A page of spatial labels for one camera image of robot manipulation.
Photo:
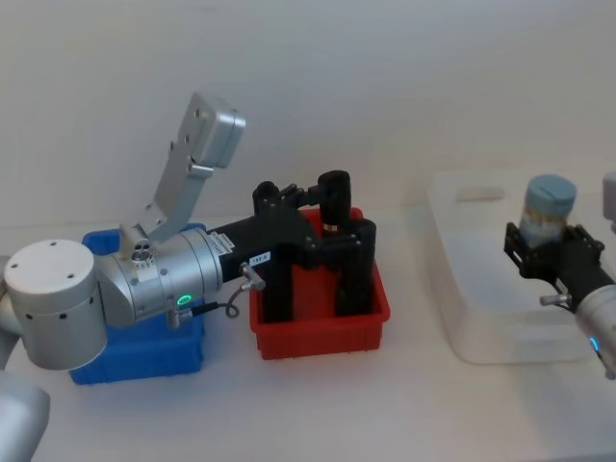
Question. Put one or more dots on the bottle with blue cap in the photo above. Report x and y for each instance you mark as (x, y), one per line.
(548, 207)

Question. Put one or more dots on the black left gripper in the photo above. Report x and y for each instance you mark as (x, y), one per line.
(250, 236)

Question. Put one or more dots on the blue plastic bin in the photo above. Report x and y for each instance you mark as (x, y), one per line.
(144, 356)

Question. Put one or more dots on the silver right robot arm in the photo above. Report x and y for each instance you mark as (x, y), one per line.
(601, 317)

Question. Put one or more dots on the translucent white plastic bin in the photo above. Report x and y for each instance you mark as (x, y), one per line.
(500, 313)

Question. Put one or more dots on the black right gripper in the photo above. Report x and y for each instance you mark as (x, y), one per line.
(572, 274)

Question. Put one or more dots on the red plastic bin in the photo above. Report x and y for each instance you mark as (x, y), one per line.
(317, 337)

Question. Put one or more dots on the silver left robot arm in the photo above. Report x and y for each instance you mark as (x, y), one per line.
(48, 298)

